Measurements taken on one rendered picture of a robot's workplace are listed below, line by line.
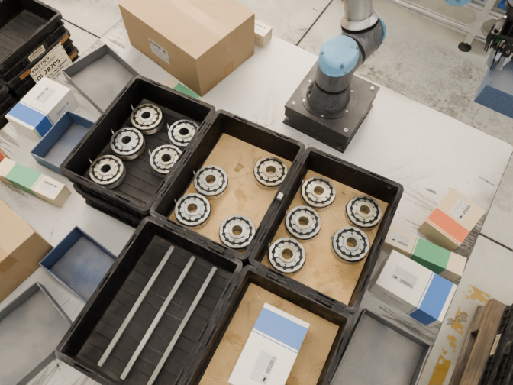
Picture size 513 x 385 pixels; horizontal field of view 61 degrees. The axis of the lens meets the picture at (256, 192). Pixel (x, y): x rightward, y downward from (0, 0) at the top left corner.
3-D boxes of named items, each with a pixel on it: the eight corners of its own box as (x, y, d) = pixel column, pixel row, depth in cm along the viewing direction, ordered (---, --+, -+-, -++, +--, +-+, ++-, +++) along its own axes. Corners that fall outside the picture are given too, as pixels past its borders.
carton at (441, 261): (458, 264, 136) (466, 258, 130) (453, 281, 133) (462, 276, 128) (385, 232, 140) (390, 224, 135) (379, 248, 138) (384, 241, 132)
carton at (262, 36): (215, 24, 181) (214, 11, 176) (224, 15, 184) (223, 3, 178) (262, 48, 176) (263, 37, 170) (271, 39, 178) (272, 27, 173)
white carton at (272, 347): (263, 310, 115) (265, 302, 107) (305, 330, 113) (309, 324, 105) (229, 383, 107) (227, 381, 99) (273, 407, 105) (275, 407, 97)
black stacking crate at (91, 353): (155, 231, 127) (146, 215, 117) (245, 275, 122) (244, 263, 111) (70, 360, 111) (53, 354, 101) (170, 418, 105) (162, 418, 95)
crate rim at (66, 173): (137, 78, 141) (135, 72, 139) (218, 111, 135) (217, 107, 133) (59, 173, 124) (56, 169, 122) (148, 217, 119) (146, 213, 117)
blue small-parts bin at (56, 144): (73, 181, 147) (66, 170, 140) (38, 163, 150) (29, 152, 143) (108, 137, 155) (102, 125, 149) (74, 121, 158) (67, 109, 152)
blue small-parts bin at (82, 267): (130, 269, 133) (124, 262, 127) (95, 309, 127) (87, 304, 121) (84, 233, 138) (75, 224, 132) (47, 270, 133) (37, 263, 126)
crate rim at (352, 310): (307, 149, 130) (308, 144, 127) (403, 189, 124) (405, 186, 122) (246, 264, 113) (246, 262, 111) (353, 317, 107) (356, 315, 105)
